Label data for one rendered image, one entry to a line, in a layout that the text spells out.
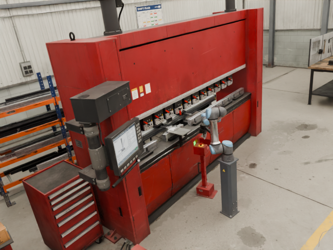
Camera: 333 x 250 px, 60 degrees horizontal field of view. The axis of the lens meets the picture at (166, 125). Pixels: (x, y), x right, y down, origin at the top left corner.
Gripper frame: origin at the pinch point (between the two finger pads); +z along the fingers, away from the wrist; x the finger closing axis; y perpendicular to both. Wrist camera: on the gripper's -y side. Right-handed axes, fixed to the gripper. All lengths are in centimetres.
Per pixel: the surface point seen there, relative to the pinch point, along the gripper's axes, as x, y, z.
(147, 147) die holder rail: 65, 48, -7
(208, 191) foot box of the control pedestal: 14, -13, 73
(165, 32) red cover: 14, 47, -135
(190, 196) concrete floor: 22, 12, 85
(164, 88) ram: 23, 45, -71
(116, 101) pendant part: 145, 16, -99
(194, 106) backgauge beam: -76, 52, -9
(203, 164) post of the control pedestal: 7.7, -1.7, 35.3
